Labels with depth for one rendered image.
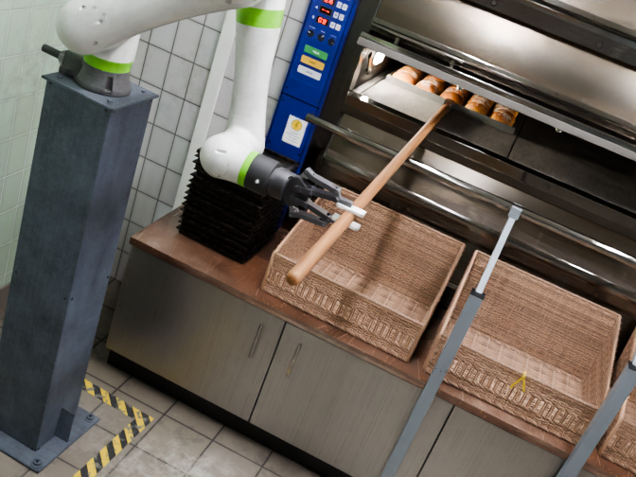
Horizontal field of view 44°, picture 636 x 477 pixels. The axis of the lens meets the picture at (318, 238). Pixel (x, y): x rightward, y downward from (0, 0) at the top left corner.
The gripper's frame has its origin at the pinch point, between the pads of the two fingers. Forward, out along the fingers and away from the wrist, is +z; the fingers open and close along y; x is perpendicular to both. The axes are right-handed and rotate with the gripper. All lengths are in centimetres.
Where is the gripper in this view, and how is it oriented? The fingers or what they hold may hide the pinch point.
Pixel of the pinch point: (348, 215)
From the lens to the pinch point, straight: 189.5
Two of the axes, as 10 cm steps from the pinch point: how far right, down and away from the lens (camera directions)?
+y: -3.2, 8.4, 4.4
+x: -3.2, 3.4, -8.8
